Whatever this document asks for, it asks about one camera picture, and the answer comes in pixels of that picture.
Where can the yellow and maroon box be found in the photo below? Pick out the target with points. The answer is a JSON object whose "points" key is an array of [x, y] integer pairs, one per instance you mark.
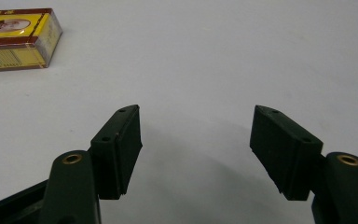
{"points": [[15, 37]]}

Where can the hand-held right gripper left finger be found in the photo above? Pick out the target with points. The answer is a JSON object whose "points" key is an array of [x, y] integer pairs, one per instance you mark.
{"points": [[112, 155]]}

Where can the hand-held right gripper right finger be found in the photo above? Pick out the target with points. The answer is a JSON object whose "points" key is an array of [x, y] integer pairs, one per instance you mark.
{"points": [[289, 155]]}

